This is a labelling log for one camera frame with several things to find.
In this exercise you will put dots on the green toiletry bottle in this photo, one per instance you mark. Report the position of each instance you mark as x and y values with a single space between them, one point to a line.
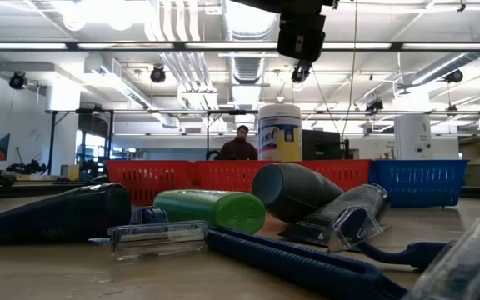
206 208

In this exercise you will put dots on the grey toiletry bottle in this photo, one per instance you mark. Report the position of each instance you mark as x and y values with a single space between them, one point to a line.
294 191

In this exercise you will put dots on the red plastic basket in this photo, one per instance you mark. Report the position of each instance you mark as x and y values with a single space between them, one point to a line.
227 175
148 175
352 173

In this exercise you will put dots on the person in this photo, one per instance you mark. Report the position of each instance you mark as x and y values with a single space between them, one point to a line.
238 150

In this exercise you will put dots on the white-lidded yellow wipes canister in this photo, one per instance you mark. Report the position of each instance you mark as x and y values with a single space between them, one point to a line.
279 141

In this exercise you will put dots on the black monitor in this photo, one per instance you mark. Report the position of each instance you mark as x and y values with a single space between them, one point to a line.
321 146

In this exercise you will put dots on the black ceiling spotlight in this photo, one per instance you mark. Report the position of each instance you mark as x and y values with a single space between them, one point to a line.
18 81
158 75
454 76
374 106
300 73

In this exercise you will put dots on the yellow box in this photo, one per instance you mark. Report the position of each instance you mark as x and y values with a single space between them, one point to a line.
71 173

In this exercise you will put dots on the white round pillar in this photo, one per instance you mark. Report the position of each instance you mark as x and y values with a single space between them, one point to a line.
413 137

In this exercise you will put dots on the blue plastic basket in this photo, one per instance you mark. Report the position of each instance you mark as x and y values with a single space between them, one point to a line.
419 181

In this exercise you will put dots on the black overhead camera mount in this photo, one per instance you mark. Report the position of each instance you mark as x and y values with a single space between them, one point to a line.
302 37

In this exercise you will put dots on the black background rig frame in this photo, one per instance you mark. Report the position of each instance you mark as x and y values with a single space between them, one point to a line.
52 141

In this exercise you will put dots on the black overhead frame bar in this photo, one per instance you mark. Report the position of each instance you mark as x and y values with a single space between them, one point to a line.
72 46

